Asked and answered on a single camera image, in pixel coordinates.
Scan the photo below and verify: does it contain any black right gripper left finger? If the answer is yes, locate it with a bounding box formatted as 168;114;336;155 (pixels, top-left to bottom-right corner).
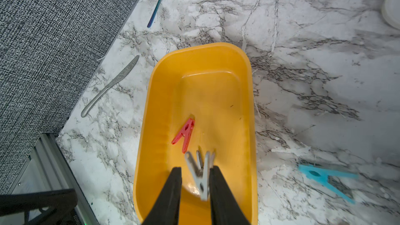
142;167;182;225

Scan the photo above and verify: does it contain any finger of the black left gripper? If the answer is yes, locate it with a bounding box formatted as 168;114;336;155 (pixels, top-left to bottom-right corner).
1;189;78;225

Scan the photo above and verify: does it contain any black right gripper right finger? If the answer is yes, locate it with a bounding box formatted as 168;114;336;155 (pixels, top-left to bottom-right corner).
209;166;250;225

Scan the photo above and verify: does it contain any grey clothespin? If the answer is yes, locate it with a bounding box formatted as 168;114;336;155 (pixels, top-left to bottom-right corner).
184;150;215;201

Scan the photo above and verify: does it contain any red clothespin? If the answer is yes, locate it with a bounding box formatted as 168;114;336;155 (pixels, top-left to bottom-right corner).
171;118;195;154

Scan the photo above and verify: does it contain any teal clothespin near box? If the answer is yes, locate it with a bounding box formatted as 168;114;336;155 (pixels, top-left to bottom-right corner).
298;165;358;204

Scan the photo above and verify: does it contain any yellow plastic storage box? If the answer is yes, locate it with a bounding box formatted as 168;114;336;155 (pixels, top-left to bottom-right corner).
133;43;258;225

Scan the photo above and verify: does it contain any silver butter knife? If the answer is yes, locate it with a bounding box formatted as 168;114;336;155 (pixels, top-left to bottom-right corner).
81;55;140;118

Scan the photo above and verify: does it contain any iridescent gold blue spoon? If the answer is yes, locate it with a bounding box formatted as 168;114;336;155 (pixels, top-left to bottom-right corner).
147;0;162;28

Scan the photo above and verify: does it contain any white rectangular tray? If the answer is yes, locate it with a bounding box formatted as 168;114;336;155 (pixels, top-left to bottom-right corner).
381;0;400;30

